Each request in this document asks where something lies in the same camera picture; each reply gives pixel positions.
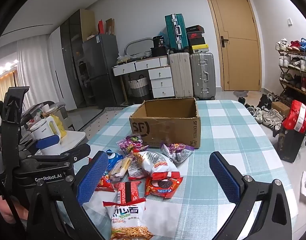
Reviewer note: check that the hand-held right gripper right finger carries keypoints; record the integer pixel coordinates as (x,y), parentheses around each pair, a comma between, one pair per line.
(224,180)

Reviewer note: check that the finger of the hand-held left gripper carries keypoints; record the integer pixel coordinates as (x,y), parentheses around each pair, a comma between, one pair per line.
(47,142)
(78,152)

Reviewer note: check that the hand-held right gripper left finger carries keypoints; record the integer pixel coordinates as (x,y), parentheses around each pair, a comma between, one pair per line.
(93,177)

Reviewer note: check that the small red snack packet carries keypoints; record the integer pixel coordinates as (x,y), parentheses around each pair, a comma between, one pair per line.
(105,183)

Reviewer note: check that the blue cookie packet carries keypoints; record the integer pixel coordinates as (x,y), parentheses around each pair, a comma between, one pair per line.
(114,156)

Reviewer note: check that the cream wafer packet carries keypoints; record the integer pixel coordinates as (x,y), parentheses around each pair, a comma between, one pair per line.
(121,167)

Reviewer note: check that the red black-striped noodle packet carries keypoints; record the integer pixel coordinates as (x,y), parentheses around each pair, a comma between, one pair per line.
(126,192)

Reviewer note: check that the purple cartoon snack packet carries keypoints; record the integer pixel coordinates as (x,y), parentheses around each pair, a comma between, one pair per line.
(130,143)

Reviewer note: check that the silver purple snack packet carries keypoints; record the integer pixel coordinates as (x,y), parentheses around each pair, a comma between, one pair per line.
(176,152)

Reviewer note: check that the white crispy noodle packet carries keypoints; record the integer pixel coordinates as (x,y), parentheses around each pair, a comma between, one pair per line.
(129,220)

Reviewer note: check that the white red chips packet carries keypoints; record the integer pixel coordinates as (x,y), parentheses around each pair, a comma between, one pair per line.
(153,165)

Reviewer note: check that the red chocolate cookie packet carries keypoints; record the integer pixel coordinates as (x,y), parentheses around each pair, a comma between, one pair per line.
(163,185)

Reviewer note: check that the person's left hand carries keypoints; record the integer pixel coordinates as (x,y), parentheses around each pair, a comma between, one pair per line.
(10,213)

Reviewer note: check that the white electric kettle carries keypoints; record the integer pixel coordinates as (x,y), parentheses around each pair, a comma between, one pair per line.
(44,130)

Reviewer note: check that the white side table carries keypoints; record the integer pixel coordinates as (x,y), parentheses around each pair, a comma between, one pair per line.
(73,137)

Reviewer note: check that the yellow bag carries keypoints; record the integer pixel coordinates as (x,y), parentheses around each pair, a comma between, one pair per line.
(61,127)

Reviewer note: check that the grey cluttered stand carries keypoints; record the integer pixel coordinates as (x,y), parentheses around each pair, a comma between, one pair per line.
(42,110)

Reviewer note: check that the black white patterned rug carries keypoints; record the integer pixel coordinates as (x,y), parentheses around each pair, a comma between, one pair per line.
(103,120)

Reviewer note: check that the teal checked tablecloth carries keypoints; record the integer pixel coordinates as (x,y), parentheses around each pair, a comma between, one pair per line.
(218,132)

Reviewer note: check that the white curtain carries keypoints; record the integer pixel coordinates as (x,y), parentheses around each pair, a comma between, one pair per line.
(32,75)

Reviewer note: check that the yellow curtain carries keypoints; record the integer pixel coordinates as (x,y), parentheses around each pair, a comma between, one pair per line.
(5,87)

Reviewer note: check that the black shopping bag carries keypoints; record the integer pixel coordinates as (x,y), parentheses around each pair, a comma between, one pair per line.
(290,145)

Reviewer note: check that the white wardrobe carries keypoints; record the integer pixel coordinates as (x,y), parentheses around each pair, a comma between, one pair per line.
(57,67)

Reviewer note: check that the pile of dark white shoes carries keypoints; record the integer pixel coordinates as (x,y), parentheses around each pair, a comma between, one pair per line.
(268,116)

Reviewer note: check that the grey doormat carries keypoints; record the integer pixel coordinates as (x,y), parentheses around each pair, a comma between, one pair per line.
(240,93)

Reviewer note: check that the woven laundry basket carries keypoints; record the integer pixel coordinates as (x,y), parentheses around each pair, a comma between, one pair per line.
(138,87)

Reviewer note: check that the dark glass cabinet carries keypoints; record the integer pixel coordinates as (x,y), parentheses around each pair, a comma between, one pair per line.
(70,55)

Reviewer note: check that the small brown cardboard box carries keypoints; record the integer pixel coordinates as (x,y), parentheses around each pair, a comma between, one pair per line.
(280,108)

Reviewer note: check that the grey refrigerator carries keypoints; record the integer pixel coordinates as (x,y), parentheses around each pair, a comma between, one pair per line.
(103,62)

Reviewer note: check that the red shopping bag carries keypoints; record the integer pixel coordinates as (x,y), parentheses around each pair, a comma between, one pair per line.
(297,117)

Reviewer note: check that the translucent plastic bag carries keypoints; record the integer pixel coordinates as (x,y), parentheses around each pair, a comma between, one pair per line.
(122,59)

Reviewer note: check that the silver suitcase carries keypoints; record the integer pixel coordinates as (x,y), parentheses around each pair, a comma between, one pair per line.
(203,75)

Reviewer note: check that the white drawer desk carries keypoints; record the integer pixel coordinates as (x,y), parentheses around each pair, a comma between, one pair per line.
(161,80)

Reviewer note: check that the beige suitcase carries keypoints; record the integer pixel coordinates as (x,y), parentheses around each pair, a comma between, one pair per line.
(180,75)

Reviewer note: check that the wooden shoe rack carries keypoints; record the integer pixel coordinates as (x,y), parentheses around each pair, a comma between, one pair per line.
(295,87)

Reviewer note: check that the small white basket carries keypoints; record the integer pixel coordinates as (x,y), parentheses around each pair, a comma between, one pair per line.
(148,53)

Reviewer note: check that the wooden door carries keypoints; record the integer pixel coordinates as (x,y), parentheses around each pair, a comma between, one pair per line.
(235,55)

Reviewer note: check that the red gift box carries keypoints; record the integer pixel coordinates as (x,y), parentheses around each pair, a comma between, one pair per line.
(101,27)

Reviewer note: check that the black storage bin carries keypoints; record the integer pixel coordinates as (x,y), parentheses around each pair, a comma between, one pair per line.
(158,51)

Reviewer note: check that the arched mirror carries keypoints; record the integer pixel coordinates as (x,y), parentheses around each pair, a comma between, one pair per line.
(140,39)

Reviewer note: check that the brown cardboard carton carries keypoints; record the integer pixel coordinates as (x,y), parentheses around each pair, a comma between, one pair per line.
(110,27)

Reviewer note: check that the yellow black shoe box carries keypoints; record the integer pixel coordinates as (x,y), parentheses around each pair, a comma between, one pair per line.
(199,48)

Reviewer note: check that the black printed box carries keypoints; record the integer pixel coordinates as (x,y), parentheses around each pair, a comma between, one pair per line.
(159,42)

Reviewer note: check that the plain black shoe box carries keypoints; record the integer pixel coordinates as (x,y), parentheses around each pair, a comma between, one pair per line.
(196,42)

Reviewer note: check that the black shoe box red logo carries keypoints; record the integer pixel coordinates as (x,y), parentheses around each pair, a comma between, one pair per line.
(196,35)

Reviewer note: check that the black red-label shoe box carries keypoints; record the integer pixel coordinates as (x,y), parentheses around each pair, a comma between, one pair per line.
(195,28)

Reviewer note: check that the teal suitcase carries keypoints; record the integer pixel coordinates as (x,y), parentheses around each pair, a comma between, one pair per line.
(175,32)

